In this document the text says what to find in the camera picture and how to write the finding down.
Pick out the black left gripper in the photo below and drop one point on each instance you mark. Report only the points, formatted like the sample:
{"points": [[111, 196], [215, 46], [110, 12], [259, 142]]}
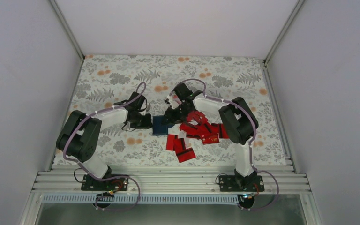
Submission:
{"points": [[147, 124]]}

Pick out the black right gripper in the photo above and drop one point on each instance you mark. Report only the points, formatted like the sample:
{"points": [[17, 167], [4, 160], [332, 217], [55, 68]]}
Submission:
{"points": [[172, 117]]}

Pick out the navy blue card holder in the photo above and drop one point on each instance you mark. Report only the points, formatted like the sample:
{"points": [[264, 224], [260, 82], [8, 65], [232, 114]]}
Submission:
{"points": [[160, 126]]}

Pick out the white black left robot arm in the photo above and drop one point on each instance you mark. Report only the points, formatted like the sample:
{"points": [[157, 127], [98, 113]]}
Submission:
{"points": [[79, 137]]}

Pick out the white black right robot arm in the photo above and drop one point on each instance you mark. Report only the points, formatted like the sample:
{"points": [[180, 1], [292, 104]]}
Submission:
{"points": [[238, 122]]}

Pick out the red card pile centre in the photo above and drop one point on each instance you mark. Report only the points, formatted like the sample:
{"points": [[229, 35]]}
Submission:
{"points": [[202, 129]]}

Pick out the red card pile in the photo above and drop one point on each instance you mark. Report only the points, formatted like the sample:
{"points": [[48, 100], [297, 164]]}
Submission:
{"points": [[197, 116], [202, 129]]}

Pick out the red card front left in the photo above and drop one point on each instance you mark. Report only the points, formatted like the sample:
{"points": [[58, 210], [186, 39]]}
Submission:
{"points": [[170, 142]]}

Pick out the red card pile top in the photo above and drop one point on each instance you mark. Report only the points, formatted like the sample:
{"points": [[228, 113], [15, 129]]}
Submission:
{"points": [[197, 116]]}

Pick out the red card front middle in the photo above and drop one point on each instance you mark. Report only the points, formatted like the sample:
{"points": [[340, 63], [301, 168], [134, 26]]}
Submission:
{"points": [[179, 146]]}

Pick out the red card front bottom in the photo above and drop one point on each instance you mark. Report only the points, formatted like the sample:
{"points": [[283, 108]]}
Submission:
{"points": [[184, 155]]}

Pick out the red VIP card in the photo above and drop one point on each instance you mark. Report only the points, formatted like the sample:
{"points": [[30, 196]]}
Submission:
{"points": [[210, 139]]}

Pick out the red card far right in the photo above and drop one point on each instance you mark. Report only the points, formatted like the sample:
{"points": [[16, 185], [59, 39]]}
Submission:
{"points": [[222, 132]]}

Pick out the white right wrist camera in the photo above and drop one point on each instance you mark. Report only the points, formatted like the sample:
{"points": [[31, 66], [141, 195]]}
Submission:
{"points": [[172, 102]]}

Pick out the aluminium front rail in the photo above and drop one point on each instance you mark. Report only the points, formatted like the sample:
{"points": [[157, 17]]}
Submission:
{"points": [[173, 179]]}

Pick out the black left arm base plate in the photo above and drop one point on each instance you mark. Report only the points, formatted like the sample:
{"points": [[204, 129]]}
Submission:
{"points": [[91, 184]]}

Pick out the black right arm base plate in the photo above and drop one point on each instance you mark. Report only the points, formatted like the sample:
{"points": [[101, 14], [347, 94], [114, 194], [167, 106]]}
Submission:
{"points": [[231, 183]]}

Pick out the grey slotted cable duct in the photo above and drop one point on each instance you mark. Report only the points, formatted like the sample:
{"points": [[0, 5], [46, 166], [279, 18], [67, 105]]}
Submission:
{"points": [[143, 199]]}

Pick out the aluminium left corner post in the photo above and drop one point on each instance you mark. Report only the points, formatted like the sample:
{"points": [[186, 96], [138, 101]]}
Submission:
{"points": [[65, 25]]}

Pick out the aluminium corner post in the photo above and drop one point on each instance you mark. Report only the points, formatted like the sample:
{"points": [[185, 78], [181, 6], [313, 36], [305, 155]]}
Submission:
{"points": [[65, 25], [295, 11]]}

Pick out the aluminium right corner post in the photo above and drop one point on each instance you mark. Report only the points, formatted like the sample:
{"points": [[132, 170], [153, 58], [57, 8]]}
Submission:
{"points": [[295, 11]]}

